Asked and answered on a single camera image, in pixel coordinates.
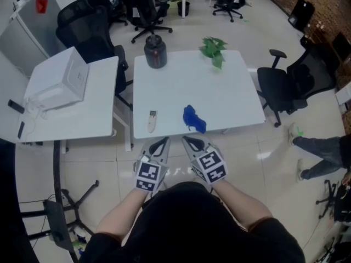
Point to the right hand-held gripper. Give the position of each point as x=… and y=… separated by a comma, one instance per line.
x=212, y=168

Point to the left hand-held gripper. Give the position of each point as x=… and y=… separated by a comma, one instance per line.
x=149, y=174

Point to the blue cloth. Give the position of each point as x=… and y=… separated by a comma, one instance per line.
x=193, y=118

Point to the white remote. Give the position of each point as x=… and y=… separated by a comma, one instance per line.
x=152, y=120

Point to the person's right forearm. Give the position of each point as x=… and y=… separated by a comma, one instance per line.
x=241, y=204

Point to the person's left forearm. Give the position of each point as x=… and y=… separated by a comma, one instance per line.
x=123, y=210

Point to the person's black clothing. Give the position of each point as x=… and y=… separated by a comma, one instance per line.
x=189, y=226

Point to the dark plastic jar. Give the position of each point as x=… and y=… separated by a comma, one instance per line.
x=155, y=55

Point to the black office chair with armrest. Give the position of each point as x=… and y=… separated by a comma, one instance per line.
x=274, y=86

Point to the green leafy plant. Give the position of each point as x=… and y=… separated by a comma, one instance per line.
x=212, y=49

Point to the black stand with legs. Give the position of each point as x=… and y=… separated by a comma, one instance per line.
x=57, y=168

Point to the black panel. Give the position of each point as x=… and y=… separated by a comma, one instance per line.
x=57, y=226

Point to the white box appliance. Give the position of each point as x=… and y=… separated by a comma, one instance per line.
x=55, y=75

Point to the slim black device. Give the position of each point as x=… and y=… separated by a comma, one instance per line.
x=21, y=130

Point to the black waste bin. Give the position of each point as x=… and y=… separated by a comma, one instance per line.
x=183, y=9

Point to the black mesh office chair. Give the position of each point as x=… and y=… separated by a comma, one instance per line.
x=82, y=31

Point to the black chair base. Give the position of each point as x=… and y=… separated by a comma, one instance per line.
x=334, y=201

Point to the black phone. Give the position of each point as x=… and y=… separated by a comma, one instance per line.
x=16, y=106

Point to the white cabinet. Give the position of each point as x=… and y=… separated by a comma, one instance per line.
x=344, y=93

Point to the black box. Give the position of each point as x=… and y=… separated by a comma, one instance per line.
x=342, y=45
x=301, y=14

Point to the grey cabinet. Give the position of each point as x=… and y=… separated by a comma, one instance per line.
x=27, y=34

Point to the red sticker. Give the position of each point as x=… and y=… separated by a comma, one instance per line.
x=41, y=6

